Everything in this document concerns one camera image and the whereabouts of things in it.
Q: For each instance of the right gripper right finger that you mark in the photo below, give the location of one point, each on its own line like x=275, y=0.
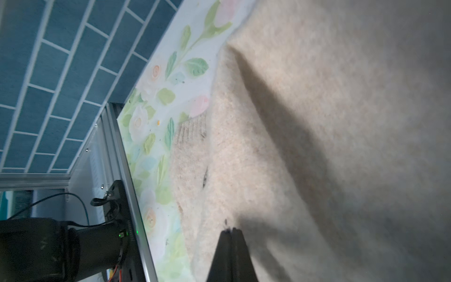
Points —
x=242, y=269

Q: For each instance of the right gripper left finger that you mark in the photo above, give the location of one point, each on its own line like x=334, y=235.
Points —
x=221, y=269

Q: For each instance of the beige knitted scarf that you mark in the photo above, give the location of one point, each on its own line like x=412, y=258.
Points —
x=327, y=142

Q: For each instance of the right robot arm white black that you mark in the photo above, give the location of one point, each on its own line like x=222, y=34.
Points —
x=46, y=250

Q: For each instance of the aluminium front rail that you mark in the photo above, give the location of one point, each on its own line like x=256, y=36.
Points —
x=101, y=162

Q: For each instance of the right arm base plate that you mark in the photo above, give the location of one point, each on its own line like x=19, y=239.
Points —
x=117, y=211

